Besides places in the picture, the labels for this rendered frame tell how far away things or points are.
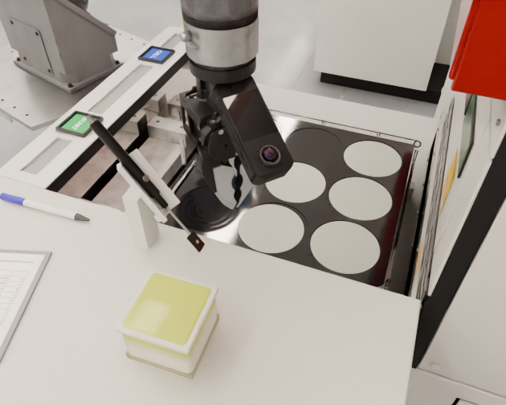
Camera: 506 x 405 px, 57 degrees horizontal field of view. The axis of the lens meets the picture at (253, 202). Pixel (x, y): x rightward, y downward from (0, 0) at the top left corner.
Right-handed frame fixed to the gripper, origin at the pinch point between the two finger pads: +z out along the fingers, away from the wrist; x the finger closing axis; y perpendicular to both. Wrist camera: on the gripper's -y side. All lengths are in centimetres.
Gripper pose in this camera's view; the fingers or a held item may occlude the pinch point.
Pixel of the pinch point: (236, 203)
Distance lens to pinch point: 61.9
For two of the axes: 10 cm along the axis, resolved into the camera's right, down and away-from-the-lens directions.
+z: 0.0, 7.1, 7.0
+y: -4.9, -6.1, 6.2
